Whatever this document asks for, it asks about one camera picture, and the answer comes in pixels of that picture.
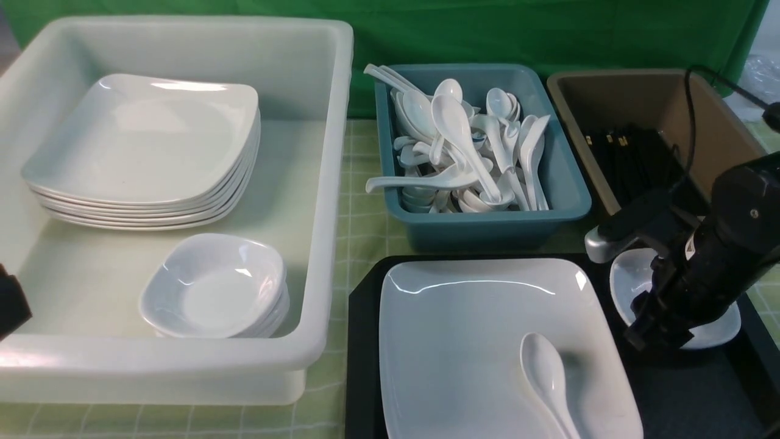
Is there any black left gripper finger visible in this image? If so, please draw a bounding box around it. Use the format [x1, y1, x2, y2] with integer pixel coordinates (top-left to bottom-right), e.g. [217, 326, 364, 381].
[0, 265, 32, 341]

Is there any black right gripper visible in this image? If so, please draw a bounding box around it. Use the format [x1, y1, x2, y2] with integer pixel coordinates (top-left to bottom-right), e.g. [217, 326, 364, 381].
[623, 237, 753, 352]

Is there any small white bowl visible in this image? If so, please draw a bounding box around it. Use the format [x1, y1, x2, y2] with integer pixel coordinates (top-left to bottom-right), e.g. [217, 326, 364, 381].
[609, 248, 742, 351]

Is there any white ceramic soup spoon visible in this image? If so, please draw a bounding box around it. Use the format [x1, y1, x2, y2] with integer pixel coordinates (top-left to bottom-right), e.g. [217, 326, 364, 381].
[519, 332, 581, 438]

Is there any large white square plate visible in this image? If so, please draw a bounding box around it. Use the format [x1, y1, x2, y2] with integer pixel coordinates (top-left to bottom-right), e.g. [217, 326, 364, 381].
[379, 258, 644, 438]

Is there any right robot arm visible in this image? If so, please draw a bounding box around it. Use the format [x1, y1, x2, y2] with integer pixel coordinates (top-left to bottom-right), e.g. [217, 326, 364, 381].
[585, 153, 779, 352]

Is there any large white plastic tub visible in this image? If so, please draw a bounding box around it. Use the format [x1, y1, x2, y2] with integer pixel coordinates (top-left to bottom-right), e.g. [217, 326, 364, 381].
[2, 16, 353, 405]

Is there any black plastic serving tray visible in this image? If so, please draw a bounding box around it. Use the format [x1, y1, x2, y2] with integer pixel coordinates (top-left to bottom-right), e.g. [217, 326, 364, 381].
[344, 255, 778, 438]

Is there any bundle of black chopsticks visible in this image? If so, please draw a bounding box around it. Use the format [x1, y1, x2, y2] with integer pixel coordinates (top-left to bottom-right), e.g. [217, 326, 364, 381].
[583, 124, 710, 216]

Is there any teal plastic spoon bin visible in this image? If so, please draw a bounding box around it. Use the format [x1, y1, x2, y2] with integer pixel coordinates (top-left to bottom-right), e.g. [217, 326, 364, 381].
[384, 63, 592, 252]

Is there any stack of small white bowls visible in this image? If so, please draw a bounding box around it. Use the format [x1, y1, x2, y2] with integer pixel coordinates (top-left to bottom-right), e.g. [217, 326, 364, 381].
[138, 234, 291, 339]

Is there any stack of white square plates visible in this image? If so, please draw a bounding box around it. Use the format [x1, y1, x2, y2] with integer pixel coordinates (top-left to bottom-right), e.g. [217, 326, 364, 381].
[21, 73, 261, 231]

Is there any brown plastic chopstick bin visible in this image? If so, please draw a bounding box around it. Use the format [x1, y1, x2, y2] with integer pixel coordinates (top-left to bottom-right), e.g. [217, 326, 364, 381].
[547, 69, 765, 216]

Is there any green backdrop cloth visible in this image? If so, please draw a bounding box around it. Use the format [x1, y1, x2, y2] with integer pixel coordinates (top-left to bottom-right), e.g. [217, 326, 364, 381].
[2, 1, 768, 118]

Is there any pile of white spoons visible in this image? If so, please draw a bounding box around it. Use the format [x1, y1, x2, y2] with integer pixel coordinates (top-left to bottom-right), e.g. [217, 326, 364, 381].
[364, 64, 551, 213]

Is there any green checkered tablecloth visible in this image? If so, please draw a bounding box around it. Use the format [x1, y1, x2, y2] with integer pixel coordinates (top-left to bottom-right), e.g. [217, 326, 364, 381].
[0, 119, 780, 439]

